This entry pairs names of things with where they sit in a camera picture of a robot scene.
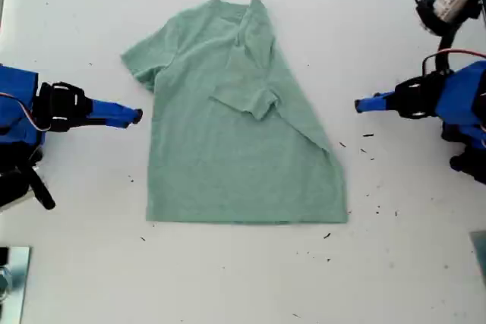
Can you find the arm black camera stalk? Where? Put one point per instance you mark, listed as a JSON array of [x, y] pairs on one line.
[[43, 191], [446, 52]]

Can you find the green t-shirt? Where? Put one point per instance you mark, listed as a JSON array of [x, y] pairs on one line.
[[228, 149]]

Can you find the black clamp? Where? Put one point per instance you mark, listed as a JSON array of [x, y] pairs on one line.
[[3, 255]]

